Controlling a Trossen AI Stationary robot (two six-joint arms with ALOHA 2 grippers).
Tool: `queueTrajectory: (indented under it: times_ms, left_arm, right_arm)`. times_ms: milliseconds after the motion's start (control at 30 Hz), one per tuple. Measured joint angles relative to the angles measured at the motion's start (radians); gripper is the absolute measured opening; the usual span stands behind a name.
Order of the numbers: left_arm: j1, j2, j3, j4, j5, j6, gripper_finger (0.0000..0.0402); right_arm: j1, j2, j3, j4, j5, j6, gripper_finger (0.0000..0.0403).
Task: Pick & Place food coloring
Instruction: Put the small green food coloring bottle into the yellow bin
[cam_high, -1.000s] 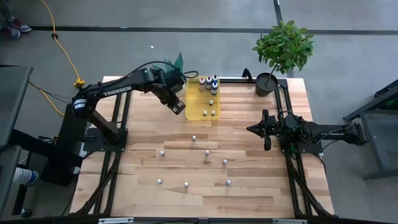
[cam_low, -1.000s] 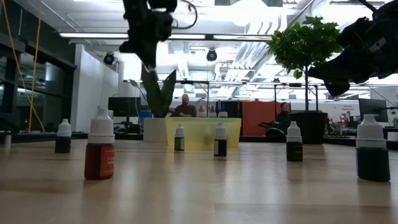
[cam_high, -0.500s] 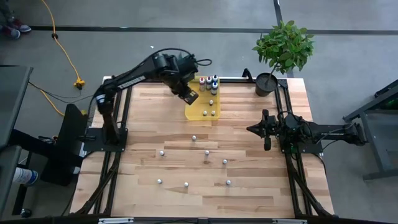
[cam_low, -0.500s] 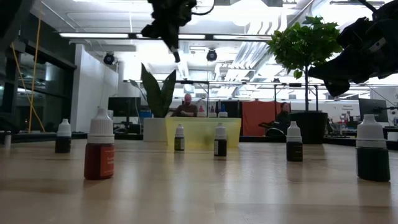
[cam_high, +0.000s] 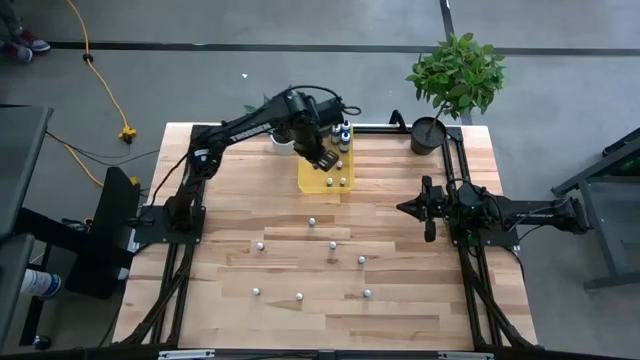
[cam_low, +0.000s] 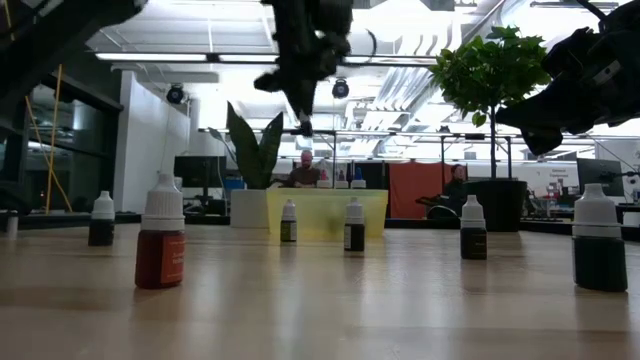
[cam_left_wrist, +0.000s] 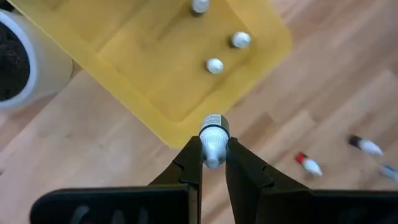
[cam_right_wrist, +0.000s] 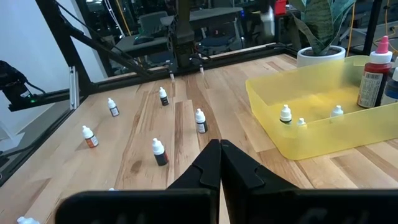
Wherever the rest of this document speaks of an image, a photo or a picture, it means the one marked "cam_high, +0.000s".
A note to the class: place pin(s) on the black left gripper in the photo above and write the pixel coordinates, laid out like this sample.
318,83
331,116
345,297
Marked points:
307,135

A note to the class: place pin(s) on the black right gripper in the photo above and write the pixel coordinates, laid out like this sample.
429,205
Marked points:
437,206

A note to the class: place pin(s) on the blue nozzle food coloring bottle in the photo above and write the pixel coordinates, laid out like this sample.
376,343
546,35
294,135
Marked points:
345,141

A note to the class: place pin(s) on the blue capped bottle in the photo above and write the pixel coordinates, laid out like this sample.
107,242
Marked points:
345,125

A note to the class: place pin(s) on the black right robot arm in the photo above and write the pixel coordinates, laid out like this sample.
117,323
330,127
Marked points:
535,215

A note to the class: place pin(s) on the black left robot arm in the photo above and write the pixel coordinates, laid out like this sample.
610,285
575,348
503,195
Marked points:
250,131

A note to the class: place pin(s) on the yellow translucent plastic tray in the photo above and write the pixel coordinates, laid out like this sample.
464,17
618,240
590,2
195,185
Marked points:
312,182

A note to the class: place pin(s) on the snake plant in white pot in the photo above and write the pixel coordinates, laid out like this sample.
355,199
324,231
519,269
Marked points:
281,148

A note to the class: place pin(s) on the leafy tree in black pot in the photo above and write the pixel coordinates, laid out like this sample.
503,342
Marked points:
427,135

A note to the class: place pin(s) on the dark grey cart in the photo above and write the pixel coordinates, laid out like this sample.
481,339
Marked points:
615,225

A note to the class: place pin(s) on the black stand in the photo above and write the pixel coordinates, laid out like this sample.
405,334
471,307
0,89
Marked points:
115,210

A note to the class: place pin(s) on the dark grey desk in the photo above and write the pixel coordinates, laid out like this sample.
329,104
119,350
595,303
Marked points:
20,160
12,290

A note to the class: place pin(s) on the person's shoe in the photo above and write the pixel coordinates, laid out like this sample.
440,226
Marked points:
37,45
21,52

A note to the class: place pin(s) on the white object with blue rim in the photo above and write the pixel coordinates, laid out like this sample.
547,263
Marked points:
37,282

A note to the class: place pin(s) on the black caster wheel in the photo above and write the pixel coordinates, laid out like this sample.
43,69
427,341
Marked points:
42,343

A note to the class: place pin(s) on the person's leg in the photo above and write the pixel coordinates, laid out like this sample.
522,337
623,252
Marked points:
7,15

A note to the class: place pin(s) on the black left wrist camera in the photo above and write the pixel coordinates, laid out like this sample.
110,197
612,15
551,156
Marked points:
330,110

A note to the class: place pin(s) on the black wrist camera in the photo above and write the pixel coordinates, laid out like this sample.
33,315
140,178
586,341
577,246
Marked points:
472,196
330,110

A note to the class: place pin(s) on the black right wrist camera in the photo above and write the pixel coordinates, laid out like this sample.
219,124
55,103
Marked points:
472,196

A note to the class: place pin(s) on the black aluminium extrusion frame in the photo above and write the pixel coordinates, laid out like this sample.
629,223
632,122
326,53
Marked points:
385,131

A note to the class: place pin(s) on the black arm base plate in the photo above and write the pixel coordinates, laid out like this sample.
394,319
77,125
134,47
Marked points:
150,230
500,241

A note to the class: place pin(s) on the silver metal bracket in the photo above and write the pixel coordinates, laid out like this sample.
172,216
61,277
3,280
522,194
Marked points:
465,356
185,354

